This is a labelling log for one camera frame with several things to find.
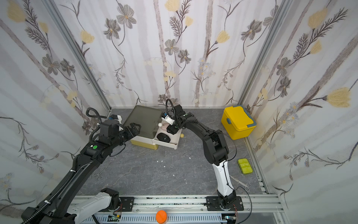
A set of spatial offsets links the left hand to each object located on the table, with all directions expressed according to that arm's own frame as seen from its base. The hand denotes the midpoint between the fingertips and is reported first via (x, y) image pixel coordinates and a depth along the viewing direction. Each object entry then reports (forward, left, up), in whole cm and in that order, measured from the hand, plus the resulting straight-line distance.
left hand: (137, 128), depth 74 cm
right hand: (+13, -18, -14) cm, 26 cm away
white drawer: (+4, -19, -19) cm, 28 cm away
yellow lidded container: (+12, -63, -13) cm, 65 cm away
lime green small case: (-13, -64, -26) cm, 71 cm away
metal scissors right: (-25, -62, -27) cm, 72 cm away
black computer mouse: (+5, -11, -18) cm, 22 cm away
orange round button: (-39, -14, -17) cm, 44 cm away
